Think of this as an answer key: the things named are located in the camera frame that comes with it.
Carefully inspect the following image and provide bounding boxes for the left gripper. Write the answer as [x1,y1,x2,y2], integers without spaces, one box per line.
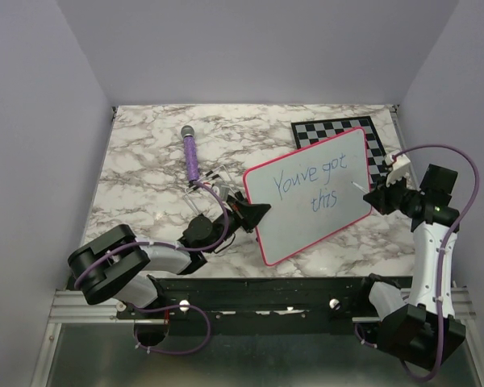
[205,196,271,255]

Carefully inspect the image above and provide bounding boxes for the blue whiteboard marker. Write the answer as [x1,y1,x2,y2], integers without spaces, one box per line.
[352,181,369,194]

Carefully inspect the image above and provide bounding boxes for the pink framed whiteboard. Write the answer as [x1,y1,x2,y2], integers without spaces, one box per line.
[243,128,372,266]

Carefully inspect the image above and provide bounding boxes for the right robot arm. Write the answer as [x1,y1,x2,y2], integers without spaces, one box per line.
[354,164,465,370]

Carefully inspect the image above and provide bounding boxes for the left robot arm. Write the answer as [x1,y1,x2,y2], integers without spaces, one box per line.
[68,192,271,318]

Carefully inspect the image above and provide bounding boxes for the black grey chessboard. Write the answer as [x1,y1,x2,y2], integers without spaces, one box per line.
[291,116,386,187]

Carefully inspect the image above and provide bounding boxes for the purple microphone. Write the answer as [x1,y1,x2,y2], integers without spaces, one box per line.
[181,125,199,181]

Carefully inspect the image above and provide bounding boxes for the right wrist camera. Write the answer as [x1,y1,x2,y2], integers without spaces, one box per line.
[385,153,411,187]

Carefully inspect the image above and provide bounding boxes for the wire microphone stand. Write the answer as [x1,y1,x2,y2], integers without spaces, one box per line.
[182,164,239,215]

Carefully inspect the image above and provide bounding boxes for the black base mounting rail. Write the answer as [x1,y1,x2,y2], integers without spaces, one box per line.
[116,276,416,352]

